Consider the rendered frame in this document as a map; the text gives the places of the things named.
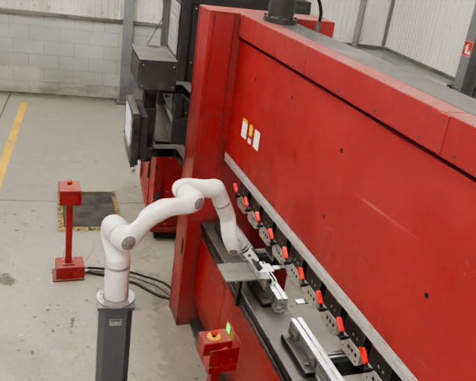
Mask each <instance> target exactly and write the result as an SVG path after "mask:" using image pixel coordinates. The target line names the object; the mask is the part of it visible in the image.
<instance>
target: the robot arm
mask: <svg viewBox="0 0 476 381"><path fill-rule="evenodd" d="M172 193H173V194H174V195H175V197H176V198H166V199H161V200H157V201H156V202H154V203H152V204H150V205H149V206H147V207H146V208H144V209H143V210H142V211H141V212H140V214H139V216H138V218H137V219H136V220H135V221H134V222H133V223H131V224H128V223H127V222H126V221H125V220H124V219H123V218H122V217H121V216H119V215H108V216H107V217H106V218H105V219H104V220H103V221H102V224H101V227H100V235H101V240H102V244H103V247H104V252H105V273H104V287H103V288H102V289H101V290H99V291H98V292H97V295H96V299H97V302H98V303H99V304H101V305H102V306H104V307H107V308H125V307H127V306H130V305H131V304H132V303H133V302H134V300H135V294H134V292H133V291H132V290H130V289H129V288H128V285H129V275H130V263H131V257H130V253H129V250H131V249H134V248H135V247H136V246H137V245H138V244H139V243H140V242H141V240H142V239H143V238H144V236H145V235H146V234H147V232H148V231H149V230H150V229H151V228H153V227H154V226H155V225H157V224H159V223H160V222H161V221H164V220H166V219H167V218H170V217H172V216H175V215H186V214H191V213H194V212H197V211H198V210H200V209H201V208H202V206H203V204H204V198H211V199H212V202H213V205H214V207H215V210H216V212H217V214H218V217H219V219H220V223H221V236H222V240H223V242H224V245H225V248H226V250H227V251H228V252H229V253H230V254H231V255H232V256H237V255H238V254H239V253H240V254H243V255H244V256H245V257H246V258H247V259H248V260H249V262H250V263H251V264H252V265H254V266H255V267H256V269H257V270H258V271H260V270H262V269H263V268H262V266H261V265H260V264H259V259H258V257H257V255H256V254H255V253H254V252H253V251H252V249H251V248H250V243H249V241H248V240H247V239H246V238H245V237H244V235H243V234H242V233H241V231H240V230H239V228H238V227H237V226H236V215H235V212H234V210H233V207H232V204H231V201H230V198H229V196H228V194H227V190H226V188H225V186H224V184H223V183H222V182H221V181H220V180H218V179H207V180H201V179H195V178H182V179H179V180H177V181H176V182H175V183H174V184H173V185H172Z"/></svg>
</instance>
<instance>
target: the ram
mask: <svg viewBox="0 0 476 381"><path fill-rule="evenodd" d="M243 117H244V118H245V119H246V120H247V121H248V126H247V132H246V139H245V138H244V137H243V136H242V135H241V132H242V127H243ZM250 124H251V125H252V126H253V129H252V136H250V135H249V127H250ZM256 129H257V130H258V131H259V132H260V133H261V134H260V139H259V144H258V152H257V150H256V149H255V148H254V147H253V146H252V145H253V141H254V135H255V130H256ZM248 137H250V138H251V144H249V142H248ZM225 152H226V153H227V154H228V155H229V157H230V158H231V159H232V160H233V161H234V162H235V163H236V165H237V166H238V167H239V168H240V170H241V171H242V172H243V173H244V174H245V176H246V177H247V178H248V179H249V180H250V181H251V182H252V184H253V185H254V186H255V187H256V189H257V190H258V191H259V192H260V193H261V195H262V196H263V197H264V198H265V199H266V201H268V203H269V204H270V205H271V206H272V208H273V209H274V210H275V211H276V213H277V214H278V215H279V216H280V217H281V219H282V220H284V222H285V223H286V224H287V225H288V227H289V228H290V229H291V230H292V232H293V233H294V234H295V235H296V237H297V238H298V239H299V240H300V241H301V242H302V243H303V244H304V246H305V247H306V248H307V249H308V251H309V252H310V253H311V255H312V256H313V257H314V258H315V259H316V260H317V261H318V262H319V263H320V265H321V266H322V267H323V269H324V270H325V271H326V272H327V274H328V275H329V276H330V277H331V278H332V279H333V280H334V281H335V283H336V284H337V285H338V286H339V288H340V289H341V290H342V291H343V293H344V294H345V295H346V296H347V297H348V298H349V299H350V300H351V302H352V303H353V304H354V305H355V307H356V308H357V309H358V310H359V312H360V313H361V314H362V315H363V316H364V317H365V318H366V319H367V321H368V322H369V323H370V324H371V326H372V327H373V328H374V329H375V331H376V332H377V333H378V334H379V335H380V337H382V338H383V340H384V341H385V342H386V343H387V345H388V346H389V347H390V348H391V350H392V351H393V352H394V353H395V354H396V356H398V358H399V359H400V360H401V361H402V362H403V364H404V365H405V366H406V368H407V369H408V370H409V371H410V373H411V374H412V375H413V376H414V377H415V378H416V379H417V380H418V381H476V178H475V177H474V176H472V175H470V174H468V173H467V172H465V171H463V170H462V169H460V168H459V167H457V166H455V165H453V164H452V163H450V162H448V161H446V160H445V159H443V158H442V157H440V156H438V155H437V154H435V153H433V152H431V151H430V150H428V149H427V148H425V147H423V146H422V145H420V144H418V143H416V142H415V141H413V140H412V139H410V138H408V137H407V136H405V135H403V134H401V133H399V132H398V131H396V130H395V129H393V128H392V127H390V126H388V125H386V124H384V123H383V122H381V121H380V120H378V119H376V118H375V117H373V116H371V115H369V114H368V113H366V112H364V111H363V110H361V109H360V108H358V107H356V106H354V105H353V104H351V103H349V102H348V101H346V100H345V99H343V98H341V97H339V96H338V95H336V94H334V93H333V92H331V91H329V90H328V89H326V88H324V87H323V86H321V85H319V84H317V83H316V82H314V81H313V80H311V79H309V78H308V77H306V76H304V75H302V74H301V73H299V72H297V71H296V70H294V69H293V68H291V67H289V66H287V65H285V64H284V63H282V62H281V61H279V60H277V59H276V58H274V57H272V56H270V55H269V54H267V53H266V52H264V51H262V50H261V49H259V48H257V47H255V46H254V45H252V44H250V43H249V42H247V41H246V40H240V46H239V51H238V58H237V64H236V75H235V81H234V87H233V97H232V104H231V110H230V121H229V127H228V133H227V143H226V150H225ZM224 160H225V162H226V163H227V164H228V165H229V167H231V168H232V170H233V171H234V172H235V174H236V175H237V176H238V178H239V179H240V180H241V182H242V183H244V185H245V186H246V187H247V189H248V190H249V191H250V192H251V194H252V195H253V196H254V198H255V199H256V200H257V201H258V202H259V203H260V205H261V206H262V207H263V209H264V210H265V211H266V212H267V214H268V215H269V216H270V217H271V218H272V219H273V221H274V222H275V223H276V225H277V226H278V227H279V229H280V230H281V231H282V232H283V233H284V234H285V235H286V237H287V238H288V239H289V241H290V242H291V243H292V245H293V246H294V247H295V248H296V249H297V250H298V252H299V253H300V254H301V256H302V257H303V258H304V260H305V261H306V262H307V263H308V264H309V265H310V267H311V268H312V269H313V270H314V272H315V273H316V274H317V276H318V277H319V278H320V279H321V280H322V281H323V283H324V284H325V285H326V287H327V288H328V289H329V291H330V292H331V293H332V294H333V295H334V297H336V299H337V300H338V301H339V303H340V304H341V305H342V307H343V308H344V309H345V310H346V312H347V313H349V315H350V316H351V317H352V319H353V320H354V321H355V323H356V324H357V325H358V327H359V328H360V329H361V330H362V331H363V332H364V334H365V335H366V336H367V337H368V339H369V340H370V341H371V343H372V344H373V345H374V346H375V347H376V348H377V350H378V351H379V352H380V354H381V355H382V356H383V357H384V359H385V360H386V361H387V362H388V363H389V364H390V366H391V367H392V368H393V370H394V371H395V372H396V374H397V375H398V376H399V377H400V378H401V379H402V380H403V381H409V380H408V379H407V377H406V376H405V375H404V374H403V372H402V371H401V370H400V368H399V367H398V366H397V365H396V364H395V363H394V362H393V360H392V359H391V358H390V357H389V355H388V354H387V353H386V351H385V350H384V349H383V348H382V347H381V346H380V345H379V343H378V342H377V341H376V339H375V338H374V337H373V336H372V334H371V333H370V332H369V331H368V329H366V328H365V326H364V325H363V324H362V323H361V321H360V320H359V319H358V317H357V316H356V315H355V314H354V313H353V311H352V310H351V309H350V308H349V307H348V305H347V304H346V303H345V302H344V300H343V299H342V298H341V296H340V295H339V294H338V293H337V292H336V291H335V290H334V289H333V287H332V286H331V285H330V283H329V282H328V281H327V280H326V278H325V277H324V276H323V275H322V274H321V273H320V271H319V270H318V269H317V268H316V266H315V265H314V264H313V262H312V261H311V260H310V259H309V258H308V257H307V256H306V254H305V253H304V252H303V251H302V249H301V248H300V247H299V246H298V244H297V243H296V242H295V241H294V240H293V239H292V237H291V236H290V235H289V234H288V232H287V231H286V230H285V228H284V227H283V226H282V225H281V224H280V223H279V222H278V220H277V219H276V218H275V217H274V215H273V214H272V213H271V212H270V210H269V209H268V208H267V207H266V206H265V205H264V203H263V202H262V201H261V199H260V198H259V197H258V196H257V194H256V193H255V192H254V191H253V189H251V188H250V186H249V185H248V184H247V183H246V181H245V180H244V179H243V177H242V176H241V175H240V174H239V173H238V171H237V170H236V169H235V168H234V167H233V165H232V164H231V163H230V162H229V160H228V159H227V158H226V157H225V156H224Z"/></svg>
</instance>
